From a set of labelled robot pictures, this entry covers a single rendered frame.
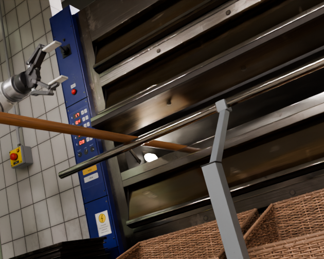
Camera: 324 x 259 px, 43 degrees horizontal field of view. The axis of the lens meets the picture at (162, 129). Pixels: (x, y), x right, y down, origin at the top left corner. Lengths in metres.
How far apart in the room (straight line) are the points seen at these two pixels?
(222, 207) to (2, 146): 1.77
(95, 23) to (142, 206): 0.98
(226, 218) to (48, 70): 1.60
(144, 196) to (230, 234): 0.90
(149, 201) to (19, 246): 0.88
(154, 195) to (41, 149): 0.76
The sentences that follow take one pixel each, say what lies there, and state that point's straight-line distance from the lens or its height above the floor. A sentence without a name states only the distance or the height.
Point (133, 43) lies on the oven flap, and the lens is 1.94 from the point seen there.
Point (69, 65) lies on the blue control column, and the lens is 2.21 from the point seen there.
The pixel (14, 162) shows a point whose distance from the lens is 2.34.
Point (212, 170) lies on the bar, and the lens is 1.01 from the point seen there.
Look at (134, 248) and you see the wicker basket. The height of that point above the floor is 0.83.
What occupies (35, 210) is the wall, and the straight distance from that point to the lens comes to 2.30.
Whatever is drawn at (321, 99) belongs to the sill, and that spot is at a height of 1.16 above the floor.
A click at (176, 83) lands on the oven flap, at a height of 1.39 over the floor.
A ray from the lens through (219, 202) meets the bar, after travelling 1.00.
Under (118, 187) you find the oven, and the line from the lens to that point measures 1.92.
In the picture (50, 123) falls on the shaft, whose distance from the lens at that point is 1.19.
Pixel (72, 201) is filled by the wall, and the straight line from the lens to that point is 2.11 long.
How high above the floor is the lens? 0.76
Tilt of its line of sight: 17 degrees up
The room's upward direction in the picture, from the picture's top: 14 degrees counter-clockwise
